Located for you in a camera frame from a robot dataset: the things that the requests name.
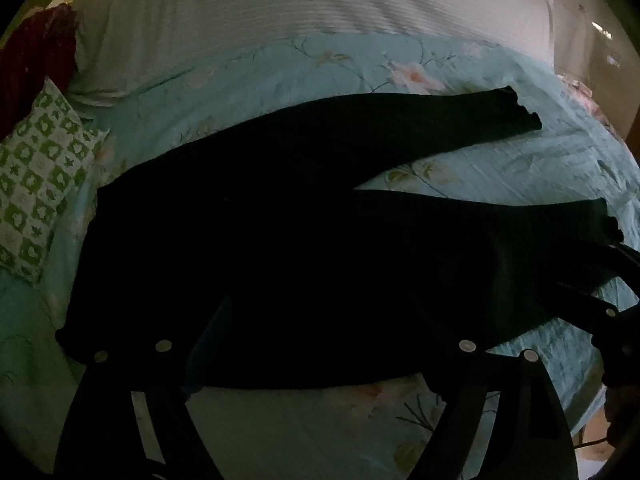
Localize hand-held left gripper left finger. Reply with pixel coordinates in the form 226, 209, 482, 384
52, 295, 238, 480

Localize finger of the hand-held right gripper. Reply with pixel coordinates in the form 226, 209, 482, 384
550, 280, 621, 322
607, 242, 640, 281

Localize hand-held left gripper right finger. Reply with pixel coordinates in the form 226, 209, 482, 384
405, 295, 580, 480

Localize black pants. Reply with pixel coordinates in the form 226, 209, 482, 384
55, 86, 625, 393

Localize green white checked pillow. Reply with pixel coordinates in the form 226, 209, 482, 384
0, 77, 111, 286

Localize light blue floral blanket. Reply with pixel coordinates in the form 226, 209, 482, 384
0, 30, 640, 480

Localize dark red blanket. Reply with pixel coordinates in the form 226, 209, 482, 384
0, 2, 81, 142

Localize white striped bed sheet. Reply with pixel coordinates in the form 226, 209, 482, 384
65, 0, 557, 107

